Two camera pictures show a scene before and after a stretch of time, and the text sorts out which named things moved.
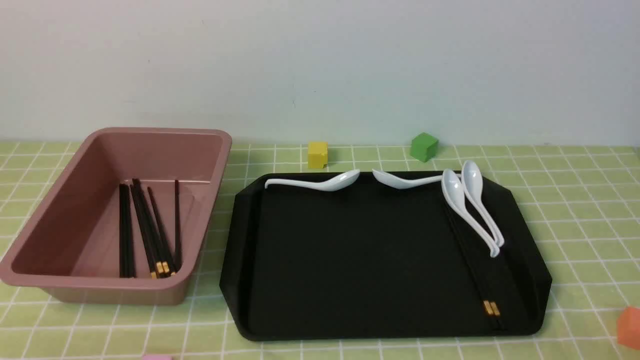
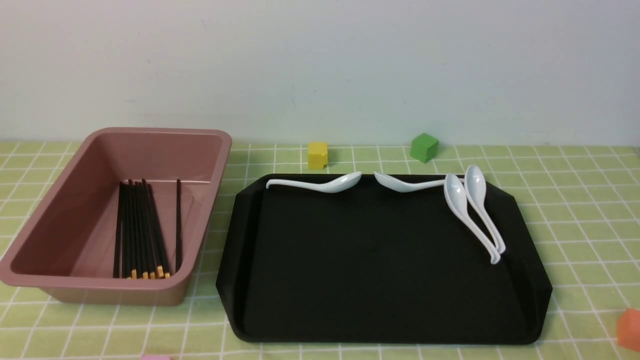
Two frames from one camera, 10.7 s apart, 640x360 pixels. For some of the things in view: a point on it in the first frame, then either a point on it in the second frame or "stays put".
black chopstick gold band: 475,272 to 133,271
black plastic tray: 363,259 stays put
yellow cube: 317,154 stays put
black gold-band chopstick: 496,313 to 145,266
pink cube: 157,357 stays put
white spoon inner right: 453,191 stays put
